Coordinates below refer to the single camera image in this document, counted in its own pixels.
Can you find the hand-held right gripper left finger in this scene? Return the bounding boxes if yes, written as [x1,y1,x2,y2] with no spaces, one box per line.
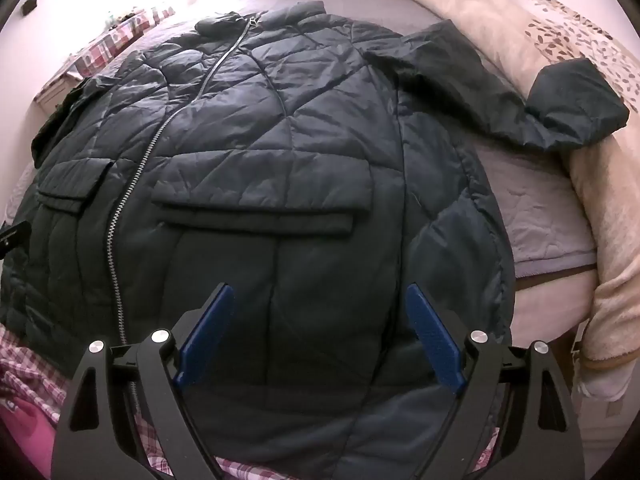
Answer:
[50,282,236,480]

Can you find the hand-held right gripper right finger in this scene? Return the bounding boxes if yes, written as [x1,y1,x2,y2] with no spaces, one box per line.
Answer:
[405,282,586,480]

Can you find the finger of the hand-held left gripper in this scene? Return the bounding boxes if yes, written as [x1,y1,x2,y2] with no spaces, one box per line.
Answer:
[0,222,32,261]

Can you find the dark green quilted jacket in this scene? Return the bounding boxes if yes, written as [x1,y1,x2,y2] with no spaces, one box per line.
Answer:
[0,0,630,476]

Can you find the person's plaid pajama clothing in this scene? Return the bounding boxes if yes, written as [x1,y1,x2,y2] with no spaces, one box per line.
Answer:
[0,327,506,480]

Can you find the light wooden nightstand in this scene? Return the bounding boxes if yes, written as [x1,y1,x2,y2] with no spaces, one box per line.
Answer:
[36,74,83,118]

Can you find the pink plaid cloth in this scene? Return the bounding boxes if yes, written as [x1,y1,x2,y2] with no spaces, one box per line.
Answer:
[35,5,176,106]

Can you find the beige leaf-print blanket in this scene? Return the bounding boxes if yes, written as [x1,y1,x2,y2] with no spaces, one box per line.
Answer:
[390,0,640,401]

